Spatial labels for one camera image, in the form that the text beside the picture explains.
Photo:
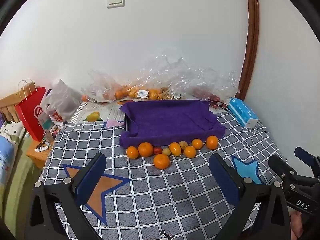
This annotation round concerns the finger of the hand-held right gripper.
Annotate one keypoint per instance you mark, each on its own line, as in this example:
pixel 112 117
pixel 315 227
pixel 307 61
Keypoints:
pixel 280 166
pixel 306 156

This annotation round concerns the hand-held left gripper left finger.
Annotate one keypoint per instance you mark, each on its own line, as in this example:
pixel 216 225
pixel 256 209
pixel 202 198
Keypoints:
pixel 92 177

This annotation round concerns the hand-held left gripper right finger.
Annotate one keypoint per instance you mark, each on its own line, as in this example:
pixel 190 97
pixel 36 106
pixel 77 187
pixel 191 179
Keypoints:
pixel 222 177

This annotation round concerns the yellow-green jujube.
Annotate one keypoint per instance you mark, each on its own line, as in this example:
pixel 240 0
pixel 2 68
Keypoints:
pixel 166 151
pixel 183 145

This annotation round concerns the oblong orange tangerine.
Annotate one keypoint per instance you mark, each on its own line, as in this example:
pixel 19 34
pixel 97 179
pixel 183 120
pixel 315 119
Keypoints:
pixel 175 148

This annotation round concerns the red cherry tomato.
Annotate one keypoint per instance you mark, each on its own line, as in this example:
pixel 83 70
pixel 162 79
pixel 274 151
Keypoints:
pixel 157 150

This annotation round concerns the person's right hand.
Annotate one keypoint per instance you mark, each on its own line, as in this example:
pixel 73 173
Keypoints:
pixel 296 225

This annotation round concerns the small white tube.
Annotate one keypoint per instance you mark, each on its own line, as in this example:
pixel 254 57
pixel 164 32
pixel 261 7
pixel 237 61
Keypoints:
pixel 41 149

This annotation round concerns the wooden nightstand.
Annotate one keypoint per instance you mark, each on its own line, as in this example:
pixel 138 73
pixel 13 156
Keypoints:
pixel 37 155

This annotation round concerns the grey checked blanket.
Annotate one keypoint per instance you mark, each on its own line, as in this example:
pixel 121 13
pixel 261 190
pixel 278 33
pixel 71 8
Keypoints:
pixel 155 195

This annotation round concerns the fruit-print paper sheet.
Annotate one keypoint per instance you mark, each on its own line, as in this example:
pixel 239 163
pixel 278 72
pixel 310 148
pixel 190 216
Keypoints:
pixel 100 112

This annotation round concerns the blue tissue pack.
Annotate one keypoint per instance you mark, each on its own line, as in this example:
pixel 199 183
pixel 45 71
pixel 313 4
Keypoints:
pixel 242 112

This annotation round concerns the black-framed eyeglasses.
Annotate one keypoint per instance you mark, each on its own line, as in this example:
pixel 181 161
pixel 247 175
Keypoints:
pixel 218 104

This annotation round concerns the green bed sheet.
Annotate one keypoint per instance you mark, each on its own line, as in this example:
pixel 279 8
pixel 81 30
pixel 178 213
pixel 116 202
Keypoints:
pixel 17 187

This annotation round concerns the purple towel-lined tray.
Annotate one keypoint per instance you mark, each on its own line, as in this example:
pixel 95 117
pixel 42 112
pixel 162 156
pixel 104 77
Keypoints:
pixel 170 122

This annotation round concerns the white plastic bag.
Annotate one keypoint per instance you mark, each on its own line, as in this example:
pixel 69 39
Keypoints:
pixel 62 97

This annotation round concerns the red paper bag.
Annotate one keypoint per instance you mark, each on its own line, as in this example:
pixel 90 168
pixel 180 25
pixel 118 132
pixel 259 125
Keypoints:
pixel 31 117

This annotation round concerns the clear bag of tangerines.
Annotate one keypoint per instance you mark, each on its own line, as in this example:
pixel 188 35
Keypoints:
pixel 100 87

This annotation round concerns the blue pillow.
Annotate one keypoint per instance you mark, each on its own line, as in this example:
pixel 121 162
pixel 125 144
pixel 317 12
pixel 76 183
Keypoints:
pixel 5 155

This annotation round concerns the white spotted pillow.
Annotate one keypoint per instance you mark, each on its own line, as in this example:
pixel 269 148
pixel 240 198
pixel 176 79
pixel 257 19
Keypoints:
pixel 12 130

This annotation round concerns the clear bag of kumquats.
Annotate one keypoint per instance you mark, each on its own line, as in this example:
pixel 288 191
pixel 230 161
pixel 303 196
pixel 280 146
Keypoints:
pixel 152 93

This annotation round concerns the purple plush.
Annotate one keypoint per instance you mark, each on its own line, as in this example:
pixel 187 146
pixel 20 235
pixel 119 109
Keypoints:
pixel 1 124

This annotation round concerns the crumpled clear plastic bag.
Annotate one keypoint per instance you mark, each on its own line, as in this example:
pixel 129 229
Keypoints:
pixel 190 75

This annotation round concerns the wooden headboard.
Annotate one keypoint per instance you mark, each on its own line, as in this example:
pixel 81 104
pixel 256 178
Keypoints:
pixel 11 105

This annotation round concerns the brown wooden door frame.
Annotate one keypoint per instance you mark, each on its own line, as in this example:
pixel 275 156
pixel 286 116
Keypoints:
pixel 251 37

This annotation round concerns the white light switch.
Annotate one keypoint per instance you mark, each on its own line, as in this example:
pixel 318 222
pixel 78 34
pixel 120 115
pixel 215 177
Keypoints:
pixel 115 0

